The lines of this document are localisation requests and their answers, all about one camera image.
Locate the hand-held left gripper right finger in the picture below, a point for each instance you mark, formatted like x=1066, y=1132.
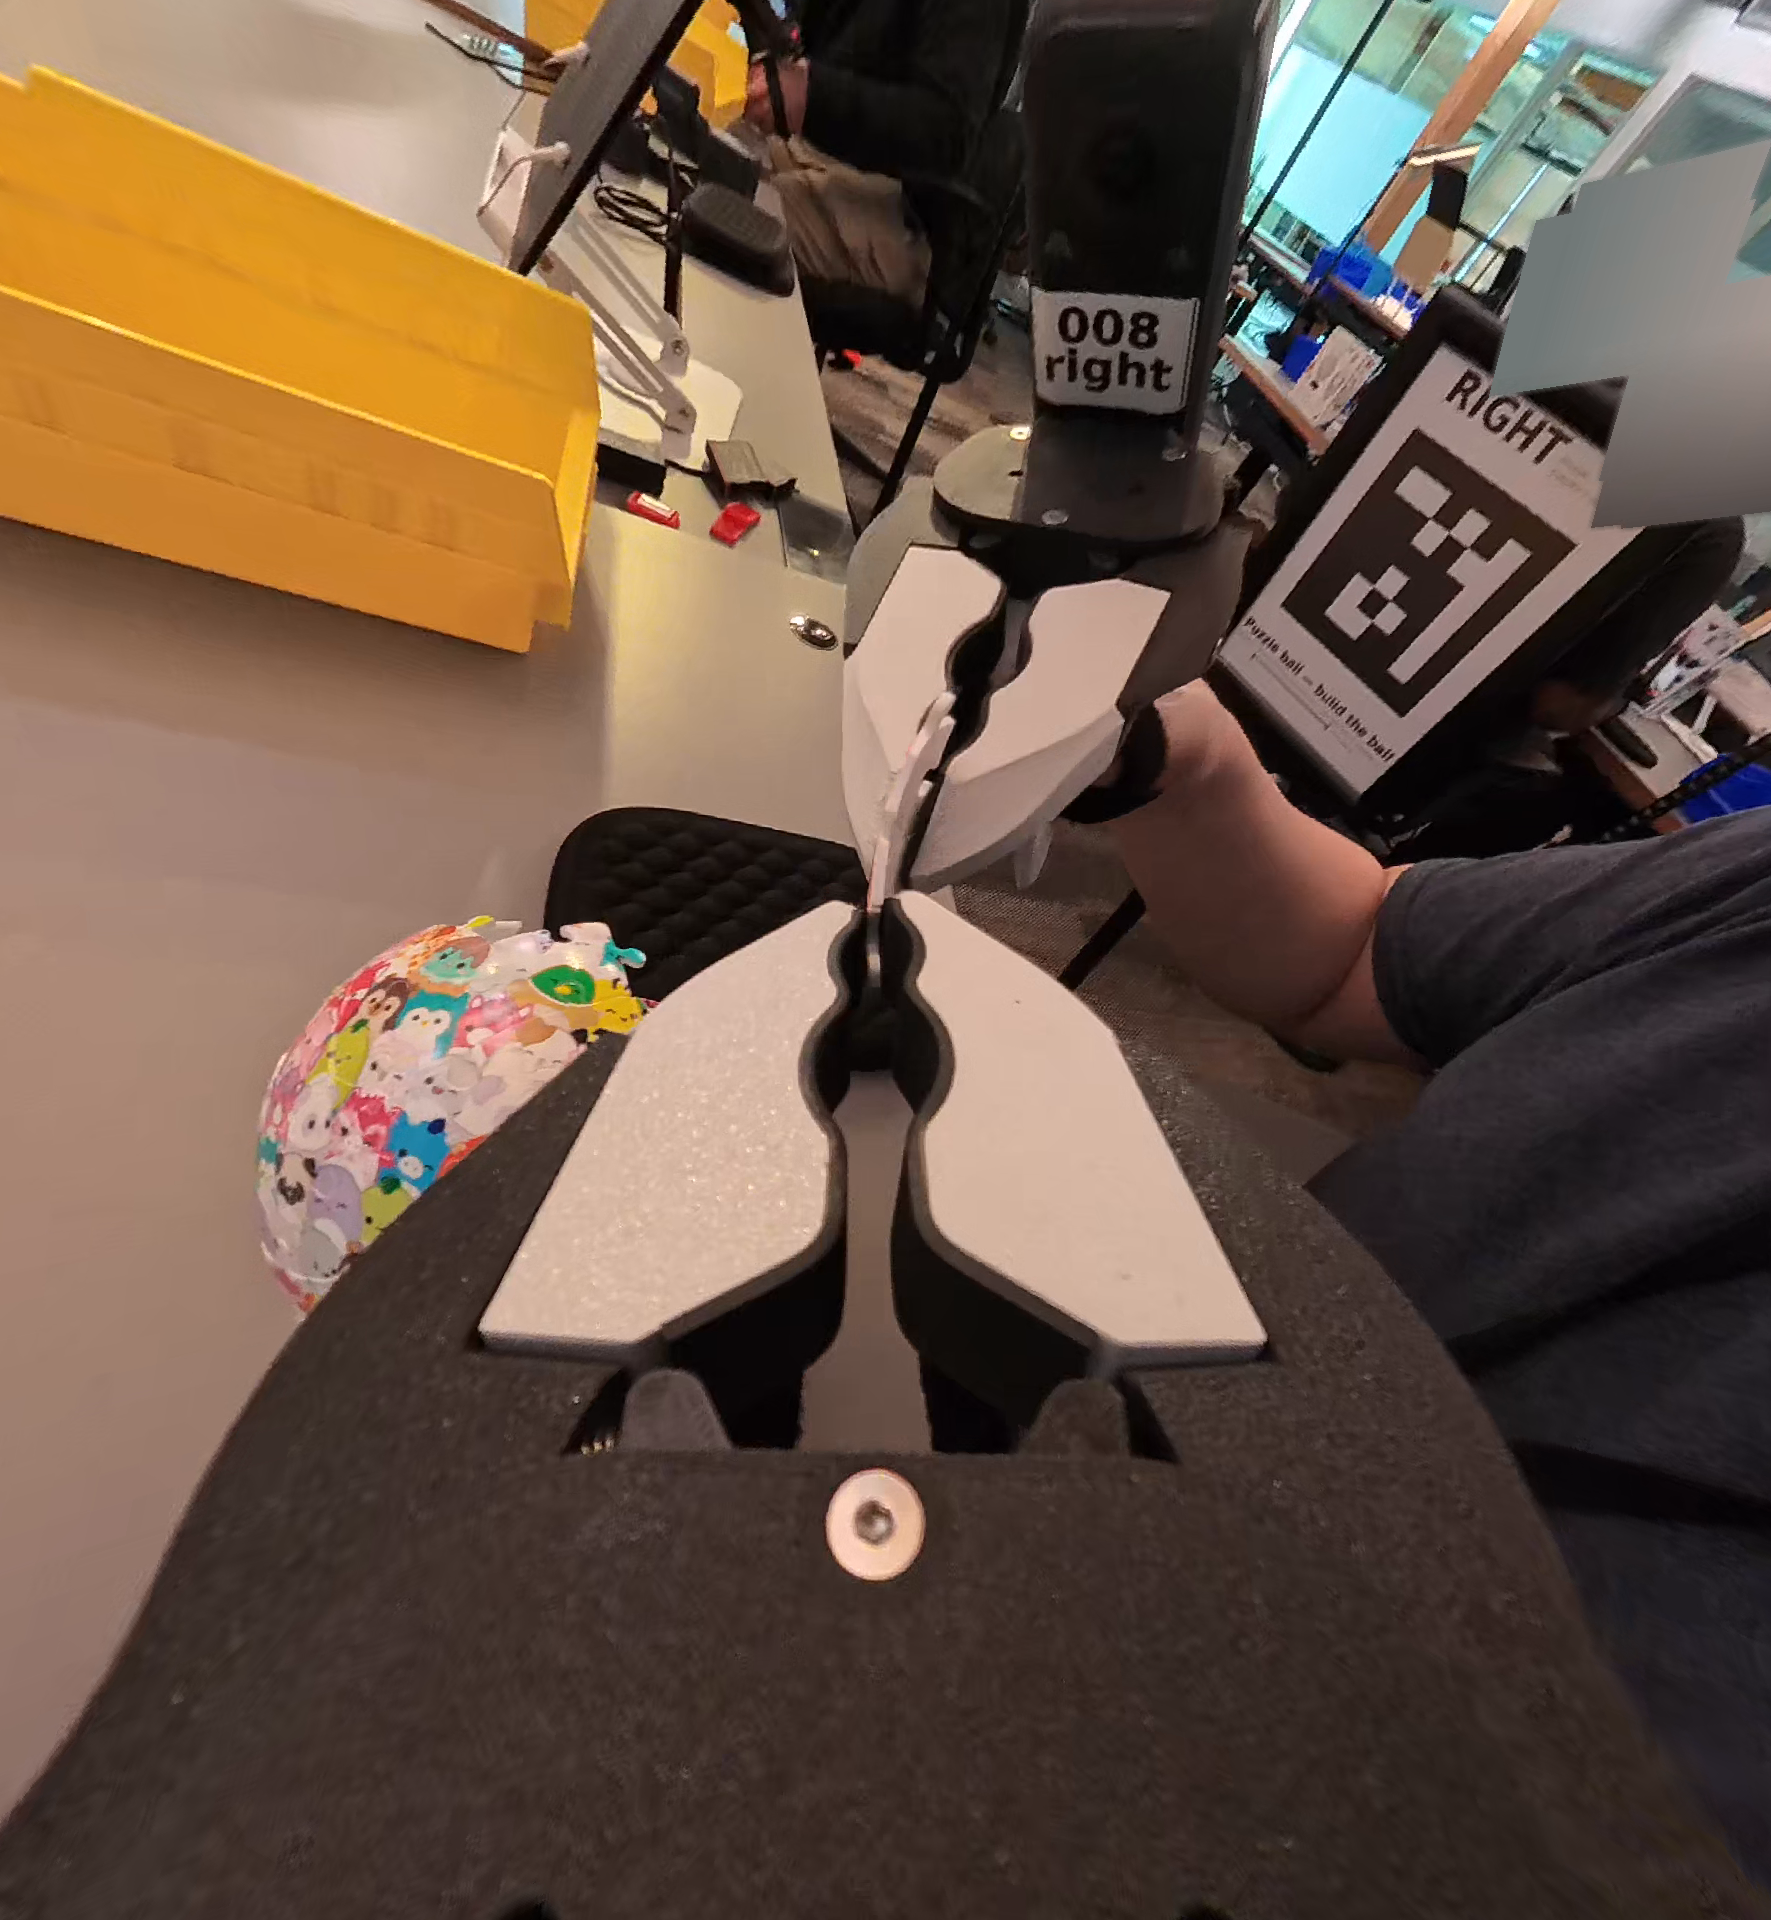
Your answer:
x=1079, y=1200

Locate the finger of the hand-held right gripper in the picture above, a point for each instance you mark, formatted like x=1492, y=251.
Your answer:
x=1073, y=691
x=893, y=660

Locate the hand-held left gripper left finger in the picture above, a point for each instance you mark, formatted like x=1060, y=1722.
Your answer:
x=674, y=1185

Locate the white puzzle piece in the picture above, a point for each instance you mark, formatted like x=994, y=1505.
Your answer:
x=927, y=737

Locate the colourful cartoon puzzle ball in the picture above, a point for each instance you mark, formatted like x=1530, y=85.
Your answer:
x=405, y=1080

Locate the person's right forearm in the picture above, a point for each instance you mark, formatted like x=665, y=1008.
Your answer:
x=1274, y=915

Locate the person's right hand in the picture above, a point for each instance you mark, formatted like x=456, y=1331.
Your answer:
x=1209, y=750

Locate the small red clip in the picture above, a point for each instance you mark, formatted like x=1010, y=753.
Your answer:
x=653, y=510
x=734, y=522

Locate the small black box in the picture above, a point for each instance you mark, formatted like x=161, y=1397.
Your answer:
x=749, y=465

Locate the black quilted wrist rest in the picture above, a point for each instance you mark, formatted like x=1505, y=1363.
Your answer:
x=674, y=900

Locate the printed marker sign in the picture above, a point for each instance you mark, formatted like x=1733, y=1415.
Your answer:
x=1426, y=571

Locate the white monitor stand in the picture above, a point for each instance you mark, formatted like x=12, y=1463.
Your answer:
x=645, y=362

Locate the black oval pad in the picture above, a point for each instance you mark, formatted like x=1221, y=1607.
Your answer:
x=736, y=236

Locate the person's dark blue shirt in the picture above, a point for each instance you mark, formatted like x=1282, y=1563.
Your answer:
x=1575, y=1080

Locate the black flat monitor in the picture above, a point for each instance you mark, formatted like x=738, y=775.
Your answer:
x=602, y=121

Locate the yellow plastic bin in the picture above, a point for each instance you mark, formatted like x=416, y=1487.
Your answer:
x=225, y=376

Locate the person's dark trousers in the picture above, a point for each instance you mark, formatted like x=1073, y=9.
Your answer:
x=1697, y=1681

